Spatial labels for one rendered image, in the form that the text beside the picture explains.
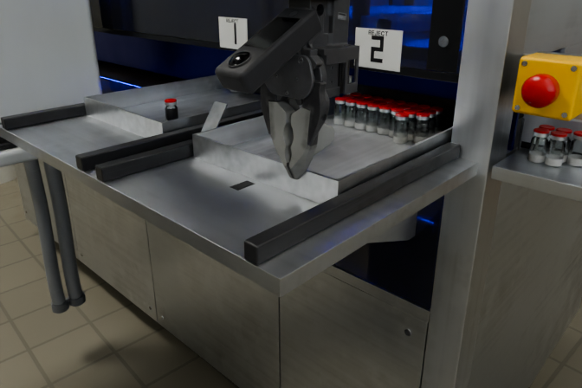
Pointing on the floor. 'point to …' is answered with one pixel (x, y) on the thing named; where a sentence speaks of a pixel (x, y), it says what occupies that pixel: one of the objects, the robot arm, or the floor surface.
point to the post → (465, 291)
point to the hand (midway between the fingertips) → (291, 170)
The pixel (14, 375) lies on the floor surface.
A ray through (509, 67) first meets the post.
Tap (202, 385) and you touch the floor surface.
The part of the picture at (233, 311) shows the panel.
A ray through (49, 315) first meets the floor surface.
